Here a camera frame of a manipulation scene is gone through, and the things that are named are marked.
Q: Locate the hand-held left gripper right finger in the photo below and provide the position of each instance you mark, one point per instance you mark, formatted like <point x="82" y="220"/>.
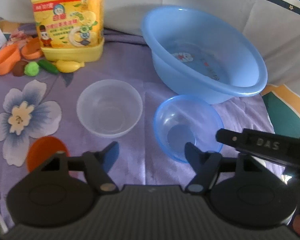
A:
<point x="193" y="155"/>

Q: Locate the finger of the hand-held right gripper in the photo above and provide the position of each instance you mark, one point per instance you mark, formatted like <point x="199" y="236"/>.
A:
<point x="255" y="143"/>

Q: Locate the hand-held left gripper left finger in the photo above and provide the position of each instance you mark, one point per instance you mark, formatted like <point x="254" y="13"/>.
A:
<point x="112" y="152"/>

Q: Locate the small blue translucent bowl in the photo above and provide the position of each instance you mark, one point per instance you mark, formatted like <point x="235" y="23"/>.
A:
<point x="185" y="120"/>

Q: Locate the purple floral cloth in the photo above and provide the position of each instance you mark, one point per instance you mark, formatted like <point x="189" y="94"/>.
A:
<point x="145" y="155"/>

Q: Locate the clear plastic bowl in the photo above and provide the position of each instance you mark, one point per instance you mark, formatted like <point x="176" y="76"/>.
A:
<point x="108" y="107"/>

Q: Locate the teal yellow patterned sheet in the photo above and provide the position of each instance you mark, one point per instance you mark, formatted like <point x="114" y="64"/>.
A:
<point x="287" y="110"/>

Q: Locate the dark orange bowl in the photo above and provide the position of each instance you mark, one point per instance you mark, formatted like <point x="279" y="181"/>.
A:
<point x="45" y="150"/>

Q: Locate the yellow toy lemon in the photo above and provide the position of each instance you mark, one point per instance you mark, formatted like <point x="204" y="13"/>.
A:
<point x="68" y="66"/>

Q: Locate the large blue plastic basin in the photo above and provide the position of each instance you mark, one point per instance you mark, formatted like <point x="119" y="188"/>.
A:
<point x="202" y="55"/>

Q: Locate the dark green toy cucumber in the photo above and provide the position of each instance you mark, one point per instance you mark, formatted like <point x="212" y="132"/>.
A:
<point x="48" y="66"/>

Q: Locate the green toy cabbage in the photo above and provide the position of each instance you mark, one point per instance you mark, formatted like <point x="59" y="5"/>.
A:
<point x="32" y="69"/>

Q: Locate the grey teal starred quilt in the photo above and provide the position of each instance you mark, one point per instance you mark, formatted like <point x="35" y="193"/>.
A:
<point x="265" y="25"/>

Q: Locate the brown toy mushroom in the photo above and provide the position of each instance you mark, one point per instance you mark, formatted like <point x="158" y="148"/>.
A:
<point x="19" y="68"/>

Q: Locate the orange toy dish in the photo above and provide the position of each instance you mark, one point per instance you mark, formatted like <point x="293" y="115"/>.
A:
<point x="31" y="50"/>

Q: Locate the yellow detergent pump bottle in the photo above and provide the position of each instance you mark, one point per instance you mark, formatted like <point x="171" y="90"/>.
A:
<point x="70" y="25"/>

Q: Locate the light orange toy cup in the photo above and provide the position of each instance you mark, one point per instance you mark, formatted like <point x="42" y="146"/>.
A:
<point x="6" y="60"/>

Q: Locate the pink toy food pieces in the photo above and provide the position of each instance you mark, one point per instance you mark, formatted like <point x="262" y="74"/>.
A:
<point x="20" y="38"/>

